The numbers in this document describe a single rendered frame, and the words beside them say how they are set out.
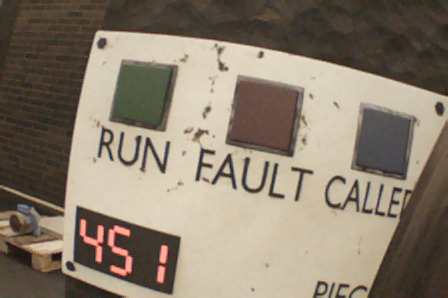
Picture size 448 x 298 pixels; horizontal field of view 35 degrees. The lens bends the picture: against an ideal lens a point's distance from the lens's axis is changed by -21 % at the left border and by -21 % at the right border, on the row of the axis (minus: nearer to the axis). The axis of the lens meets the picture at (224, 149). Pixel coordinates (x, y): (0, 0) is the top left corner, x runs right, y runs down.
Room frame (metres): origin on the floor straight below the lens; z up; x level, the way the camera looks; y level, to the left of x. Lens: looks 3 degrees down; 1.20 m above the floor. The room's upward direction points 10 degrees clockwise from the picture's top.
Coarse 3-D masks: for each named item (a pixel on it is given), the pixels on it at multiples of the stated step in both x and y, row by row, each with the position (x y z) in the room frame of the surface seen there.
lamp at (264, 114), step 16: (240, 96) 0.52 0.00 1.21; (256, 96) 0.52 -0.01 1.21; (272, 96) 0.52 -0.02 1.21; (288, 96) 0.51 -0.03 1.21; (240, 112) 0.52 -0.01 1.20; (256, 112) 0.52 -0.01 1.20; (272, 112) 0.51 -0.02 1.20; (288, 112) 0.51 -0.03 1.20; (240, 128) 0.52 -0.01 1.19; (256, 128) 0.52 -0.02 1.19; (272, 128) 0.51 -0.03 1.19; (288, 128) 0.51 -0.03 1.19; (256, 144) 0.52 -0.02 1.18; (272, 144) 0.51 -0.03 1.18; (288, 144) 0.51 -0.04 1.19
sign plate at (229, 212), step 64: (192, 64) 0.54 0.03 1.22; (256, 64) 0.52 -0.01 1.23; (320, 64) 0.51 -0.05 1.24; (128, 128) 0.55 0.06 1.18; (192, 128) 0.53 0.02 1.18; (320, 128) 0.51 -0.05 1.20; (128, 192) 0.54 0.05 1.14; (192, 192) 0.53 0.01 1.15; (256, 192) 0.52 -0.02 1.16; (320, 192) 0.51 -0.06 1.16; (384, 192) 0.50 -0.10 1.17; (64, 256) 0.56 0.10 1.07; (128, 256) 0.54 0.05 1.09; (192, 256) 0.53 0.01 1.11; (256, 256) 0.52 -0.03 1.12; (320, 256) 0.51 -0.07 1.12
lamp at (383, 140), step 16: (368, 112) 0.50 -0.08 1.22; (384, 112) 0.49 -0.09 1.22; (368, 128) 0.50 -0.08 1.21; (384, 128) 0.49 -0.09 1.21; (400, 128) 0.49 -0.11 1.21; (368, 144) 0.50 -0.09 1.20; (384, 144) 0.49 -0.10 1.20; (400, 144) 0.49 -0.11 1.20; (368, 160) 0.50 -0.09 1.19; (384, 160) 0.49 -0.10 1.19; (400, 160) 0.49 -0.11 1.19
